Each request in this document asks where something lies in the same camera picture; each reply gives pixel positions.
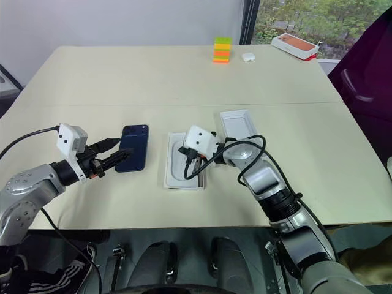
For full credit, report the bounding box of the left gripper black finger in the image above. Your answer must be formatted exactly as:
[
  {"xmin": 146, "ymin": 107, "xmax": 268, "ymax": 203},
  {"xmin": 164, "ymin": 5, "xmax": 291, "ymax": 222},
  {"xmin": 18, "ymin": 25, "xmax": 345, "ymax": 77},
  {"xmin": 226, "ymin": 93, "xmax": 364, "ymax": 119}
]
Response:
[
  {"xmin": 99, "ymin": 148, "xmax": 135, "ymax": 168},
  {"xmin": 91, "ymin": 138, "xmax": 121, "ymax": 153}
]

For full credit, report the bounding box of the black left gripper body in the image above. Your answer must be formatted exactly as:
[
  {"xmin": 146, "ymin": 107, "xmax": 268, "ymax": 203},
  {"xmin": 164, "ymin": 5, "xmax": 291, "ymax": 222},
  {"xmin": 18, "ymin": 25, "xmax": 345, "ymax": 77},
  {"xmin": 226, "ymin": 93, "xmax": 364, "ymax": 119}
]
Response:
[{"xmin": 76, "ymin": 143, "xmax": 107, "ymax": 180}]

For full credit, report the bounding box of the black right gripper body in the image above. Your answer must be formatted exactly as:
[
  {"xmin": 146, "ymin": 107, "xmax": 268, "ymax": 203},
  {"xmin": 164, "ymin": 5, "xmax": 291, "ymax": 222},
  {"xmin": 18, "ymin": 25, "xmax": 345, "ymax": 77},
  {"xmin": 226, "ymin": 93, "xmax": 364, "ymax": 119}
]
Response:
[{"xmin": 193, "ymin": 154, "xmax": 213, "ymax": 168}]

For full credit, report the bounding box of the dark blue smartphone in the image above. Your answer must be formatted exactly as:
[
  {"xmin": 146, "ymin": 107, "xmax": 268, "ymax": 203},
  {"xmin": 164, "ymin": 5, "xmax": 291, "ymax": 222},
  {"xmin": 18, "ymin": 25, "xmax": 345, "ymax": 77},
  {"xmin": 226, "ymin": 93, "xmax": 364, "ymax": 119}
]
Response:
[
  {"xmin": 115, "ymin": 124, "xmax": 151, "ymax": 173},
  {"xmin": 158, "ymin": 131, "xmax": 208, "ymax": 192}
]

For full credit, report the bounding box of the white phone box lid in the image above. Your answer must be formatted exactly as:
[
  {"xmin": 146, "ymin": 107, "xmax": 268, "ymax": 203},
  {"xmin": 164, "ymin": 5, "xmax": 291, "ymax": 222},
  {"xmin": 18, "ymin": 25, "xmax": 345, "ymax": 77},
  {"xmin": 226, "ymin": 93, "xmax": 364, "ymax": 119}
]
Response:
[{"xmin": 219, "ymin": 109, "xmax": 257, "ymax": 142}]

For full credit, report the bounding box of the white box with orange print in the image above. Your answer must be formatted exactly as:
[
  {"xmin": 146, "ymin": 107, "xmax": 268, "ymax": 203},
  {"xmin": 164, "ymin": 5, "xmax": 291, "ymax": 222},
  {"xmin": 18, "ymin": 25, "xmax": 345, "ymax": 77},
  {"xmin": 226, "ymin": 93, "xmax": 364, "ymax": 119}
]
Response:
[{"xmin": 271, "ymin": 32, "xmax": 320, "ymax": 60}]

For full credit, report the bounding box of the dark rounded shape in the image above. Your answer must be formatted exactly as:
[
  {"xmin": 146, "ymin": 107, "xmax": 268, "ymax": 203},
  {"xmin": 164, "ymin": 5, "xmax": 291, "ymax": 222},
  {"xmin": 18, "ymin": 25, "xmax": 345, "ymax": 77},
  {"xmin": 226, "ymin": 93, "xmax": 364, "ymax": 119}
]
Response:
[
  {"xmin": 208, "ymin": 236, "xmax": 255, "ymax": 294},
  {"xmin": 131, "ymin": 240, "xmax": 179, "ymax": 294}
]

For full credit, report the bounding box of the green orange block stack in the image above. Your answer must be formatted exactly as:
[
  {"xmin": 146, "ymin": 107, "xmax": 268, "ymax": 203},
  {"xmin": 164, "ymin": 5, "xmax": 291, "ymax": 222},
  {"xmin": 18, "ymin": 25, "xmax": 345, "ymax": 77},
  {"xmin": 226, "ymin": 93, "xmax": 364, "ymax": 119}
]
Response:
[{"xmin": 213, "ymin": 36, "xmax": 233, "ymax": 65}]

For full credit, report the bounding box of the grey dark-framed chair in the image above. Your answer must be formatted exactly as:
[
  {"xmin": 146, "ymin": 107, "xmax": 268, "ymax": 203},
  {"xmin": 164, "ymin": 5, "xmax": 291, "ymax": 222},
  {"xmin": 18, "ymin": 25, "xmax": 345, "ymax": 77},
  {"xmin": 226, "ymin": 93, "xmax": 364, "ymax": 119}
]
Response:
[{"xmin": 0, "ymin": 63, "xmax": 24, "ymax": 119}]

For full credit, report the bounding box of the black white-striped sneaker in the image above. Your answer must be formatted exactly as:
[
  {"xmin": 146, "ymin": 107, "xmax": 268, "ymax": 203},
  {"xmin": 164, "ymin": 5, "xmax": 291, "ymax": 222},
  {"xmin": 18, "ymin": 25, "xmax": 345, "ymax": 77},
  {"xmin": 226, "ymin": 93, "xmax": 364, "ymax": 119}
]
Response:
[{"xmin": 18, "ymin": 241, "xmax": 99, "ymax": 294}]

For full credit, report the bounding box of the dark purple chair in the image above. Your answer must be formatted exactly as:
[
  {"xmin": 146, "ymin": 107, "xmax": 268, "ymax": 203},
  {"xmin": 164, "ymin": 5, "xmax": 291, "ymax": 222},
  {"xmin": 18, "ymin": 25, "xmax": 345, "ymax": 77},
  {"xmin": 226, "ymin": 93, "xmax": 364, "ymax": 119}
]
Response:
[{"xmin": 326, "ymin": 12, "xmax": 392, "ymax": 174}]

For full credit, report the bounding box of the olive brown fabric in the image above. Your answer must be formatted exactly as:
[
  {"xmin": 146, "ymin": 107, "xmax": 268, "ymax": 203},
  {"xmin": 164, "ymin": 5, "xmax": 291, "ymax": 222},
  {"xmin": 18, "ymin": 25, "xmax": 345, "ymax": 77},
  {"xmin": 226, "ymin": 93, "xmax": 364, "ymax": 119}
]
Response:
[{"xmin": 336, "ymin": 225, "xmax": 392, "ymax": 285}]

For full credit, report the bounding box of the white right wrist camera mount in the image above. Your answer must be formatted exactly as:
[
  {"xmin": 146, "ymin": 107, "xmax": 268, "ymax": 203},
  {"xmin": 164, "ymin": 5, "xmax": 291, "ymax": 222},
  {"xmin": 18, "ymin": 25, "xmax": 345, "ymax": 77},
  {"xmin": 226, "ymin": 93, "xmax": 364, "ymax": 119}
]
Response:
[{"xmin": 183, "ymin": 124, "xmax": 222, "ymax": 167}]

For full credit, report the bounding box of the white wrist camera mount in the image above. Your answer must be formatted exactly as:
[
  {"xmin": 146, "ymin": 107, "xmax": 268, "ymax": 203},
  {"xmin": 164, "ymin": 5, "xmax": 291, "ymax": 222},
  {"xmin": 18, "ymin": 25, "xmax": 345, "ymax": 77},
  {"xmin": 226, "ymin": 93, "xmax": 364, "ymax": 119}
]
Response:
[
  {"xmin": 56, "ymin": 122, "xmax": 89, "ymax": 184},
  {"xmin": 183, "ymin": 124, "xmax": 222, "ymax": 167}
]

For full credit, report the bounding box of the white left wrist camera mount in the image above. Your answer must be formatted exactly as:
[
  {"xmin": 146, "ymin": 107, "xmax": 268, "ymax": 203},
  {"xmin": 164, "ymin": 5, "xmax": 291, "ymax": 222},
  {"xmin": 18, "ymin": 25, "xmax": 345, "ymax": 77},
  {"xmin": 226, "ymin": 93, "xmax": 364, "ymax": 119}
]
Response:
[{"xmin": 56, "ymin": 122, "xmax": 89, "ymax": 184}]

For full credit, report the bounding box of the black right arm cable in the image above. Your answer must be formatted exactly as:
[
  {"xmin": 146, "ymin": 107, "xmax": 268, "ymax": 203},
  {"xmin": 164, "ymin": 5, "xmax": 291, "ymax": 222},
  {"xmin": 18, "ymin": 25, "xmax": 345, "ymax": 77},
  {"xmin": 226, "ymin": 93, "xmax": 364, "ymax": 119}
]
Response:
[{"xmin": 178, "ymin": 134, "xmax": 341, "ymax": 264}]

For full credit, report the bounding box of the dark window frame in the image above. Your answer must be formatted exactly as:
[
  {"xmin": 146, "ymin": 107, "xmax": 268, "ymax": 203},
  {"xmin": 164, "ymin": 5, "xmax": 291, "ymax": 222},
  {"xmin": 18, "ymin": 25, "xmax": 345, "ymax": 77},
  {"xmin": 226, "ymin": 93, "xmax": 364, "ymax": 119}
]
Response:
[{"xmin": 239, "ymin": 0, "xmax": 262, "ymax": 45}]

